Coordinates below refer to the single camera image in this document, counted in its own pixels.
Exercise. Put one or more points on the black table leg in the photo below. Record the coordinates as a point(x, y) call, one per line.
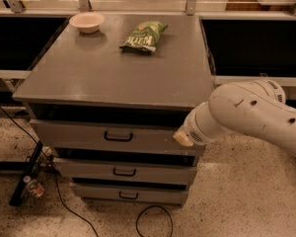
point(16, 198)

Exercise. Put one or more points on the grey middle drawer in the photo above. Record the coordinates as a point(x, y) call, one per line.
point(124, 171)

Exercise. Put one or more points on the plastic bottle on floor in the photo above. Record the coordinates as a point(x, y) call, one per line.
point(33, 186)

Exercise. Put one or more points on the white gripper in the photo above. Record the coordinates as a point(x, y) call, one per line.
point(194, 128)

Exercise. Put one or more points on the beige bowl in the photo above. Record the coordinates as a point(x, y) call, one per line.
point(87, 22)

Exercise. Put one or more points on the grey drawer cabinet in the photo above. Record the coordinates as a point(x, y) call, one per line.
point(88, 78)

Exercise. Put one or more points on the grey bottom drawer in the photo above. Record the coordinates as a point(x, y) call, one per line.
point(131, 194)

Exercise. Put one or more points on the grey top drawer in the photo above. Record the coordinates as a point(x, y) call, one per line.
point(110, 137)

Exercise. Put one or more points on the grey drawer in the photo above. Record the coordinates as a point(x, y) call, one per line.
point(124, 171)
point(131, 194)
point(110, 137)

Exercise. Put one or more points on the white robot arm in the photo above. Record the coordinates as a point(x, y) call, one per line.
point(255, 108)

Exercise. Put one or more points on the green chip bag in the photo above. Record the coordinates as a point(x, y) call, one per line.
point(144, 37)

